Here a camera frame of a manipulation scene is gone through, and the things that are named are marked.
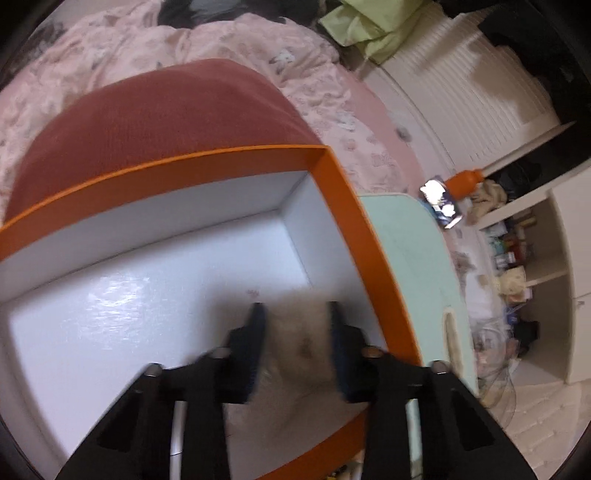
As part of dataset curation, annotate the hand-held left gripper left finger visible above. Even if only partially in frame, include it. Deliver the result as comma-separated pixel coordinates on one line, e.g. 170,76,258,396
55,302,269,480

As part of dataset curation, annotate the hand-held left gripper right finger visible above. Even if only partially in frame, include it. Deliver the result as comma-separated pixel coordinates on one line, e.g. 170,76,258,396
327,301,539,480

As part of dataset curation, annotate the beige fluffy scrunchie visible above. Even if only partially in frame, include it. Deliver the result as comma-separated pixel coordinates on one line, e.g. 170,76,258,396
252,298,356,430

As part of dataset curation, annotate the orange cardboard box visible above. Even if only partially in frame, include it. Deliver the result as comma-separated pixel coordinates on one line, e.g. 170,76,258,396
0,144,426,480

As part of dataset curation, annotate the light green cartoon mat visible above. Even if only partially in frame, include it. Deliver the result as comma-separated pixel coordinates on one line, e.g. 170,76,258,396
358,191,479,400

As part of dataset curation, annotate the clear plastic object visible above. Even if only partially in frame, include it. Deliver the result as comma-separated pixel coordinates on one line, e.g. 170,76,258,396
475,318,519,408

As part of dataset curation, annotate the white cloth pile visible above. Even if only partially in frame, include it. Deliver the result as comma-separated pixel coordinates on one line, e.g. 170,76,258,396
462,272,504,324

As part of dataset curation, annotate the cream plush toy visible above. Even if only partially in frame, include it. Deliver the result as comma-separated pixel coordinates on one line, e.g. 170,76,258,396
499,268,532,301

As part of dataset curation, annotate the smartphone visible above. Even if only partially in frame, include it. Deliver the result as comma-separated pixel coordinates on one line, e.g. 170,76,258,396
420,178,464,229

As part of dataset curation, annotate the small bottles group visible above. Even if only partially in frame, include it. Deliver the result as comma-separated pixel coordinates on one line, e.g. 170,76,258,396
492,222,536,271

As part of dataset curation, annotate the orange bottle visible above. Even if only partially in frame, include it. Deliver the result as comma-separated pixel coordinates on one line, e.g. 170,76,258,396
445,168,485,199

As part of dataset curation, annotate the beige cloth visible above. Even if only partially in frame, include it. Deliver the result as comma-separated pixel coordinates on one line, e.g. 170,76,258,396
468,178,509,225

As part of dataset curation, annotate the pink bed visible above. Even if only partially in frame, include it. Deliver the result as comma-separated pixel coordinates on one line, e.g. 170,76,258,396
342,76,446,197

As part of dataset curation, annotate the red cushion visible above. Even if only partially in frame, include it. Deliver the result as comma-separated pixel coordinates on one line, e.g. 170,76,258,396
2,59,327,222

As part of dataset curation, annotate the white open shelf cabinet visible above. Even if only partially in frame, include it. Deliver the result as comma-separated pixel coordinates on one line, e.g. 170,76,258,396
478,122,591,386

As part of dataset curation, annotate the white slatted closet door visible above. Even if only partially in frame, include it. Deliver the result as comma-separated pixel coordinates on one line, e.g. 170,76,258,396
365,14,576,179

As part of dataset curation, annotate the pink printed blanket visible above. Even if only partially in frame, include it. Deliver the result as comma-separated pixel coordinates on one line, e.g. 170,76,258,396
0,0,422,222

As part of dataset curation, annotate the light green cloth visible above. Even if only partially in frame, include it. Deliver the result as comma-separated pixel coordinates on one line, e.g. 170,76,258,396
318,0,437,65

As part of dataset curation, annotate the black clothes pile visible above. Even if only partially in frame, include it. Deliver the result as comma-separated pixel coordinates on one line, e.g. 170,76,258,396
157,0,334,28

